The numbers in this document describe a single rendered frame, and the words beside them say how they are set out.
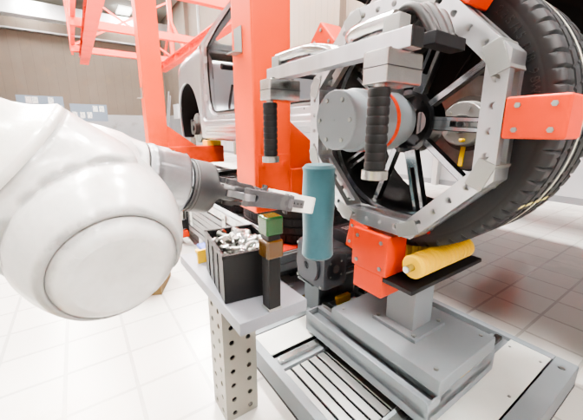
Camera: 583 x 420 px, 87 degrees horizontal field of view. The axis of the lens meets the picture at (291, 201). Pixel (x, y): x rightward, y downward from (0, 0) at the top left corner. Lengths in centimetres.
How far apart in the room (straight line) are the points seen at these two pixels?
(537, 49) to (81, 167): 72
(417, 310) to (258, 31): 103
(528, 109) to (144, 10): 287
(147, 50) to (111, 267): 290
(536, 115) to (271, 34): 86
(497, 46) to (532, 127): 15
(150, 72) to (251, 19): 193
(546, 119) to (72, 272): 63
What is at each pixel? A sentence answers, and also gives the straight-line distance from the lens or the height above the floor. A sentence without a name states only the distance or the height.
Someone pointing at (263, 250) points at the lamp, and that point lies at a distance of 65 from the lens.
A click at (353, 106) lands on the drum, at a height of 88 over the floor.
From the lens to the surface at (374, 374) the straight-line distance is 107.
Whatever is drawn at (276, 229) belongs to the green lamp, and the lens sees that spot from 63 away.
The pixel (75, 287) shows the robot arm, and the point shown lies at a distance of 21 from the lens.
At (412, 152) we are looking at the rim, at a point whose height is 77.
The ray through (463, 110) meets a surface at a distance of 125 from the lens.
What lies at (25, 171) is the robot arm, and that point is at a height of 81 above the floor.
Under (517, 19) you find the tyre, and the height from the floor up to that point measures 103.
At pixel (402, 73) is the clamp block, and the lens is 55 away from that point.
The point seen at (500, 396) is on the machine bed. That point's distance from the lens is 122.
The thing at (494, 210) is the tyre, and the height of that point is 67.
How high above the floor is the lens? 83
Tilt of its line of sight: 13 degrees down
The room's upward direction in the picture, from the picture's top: straight up
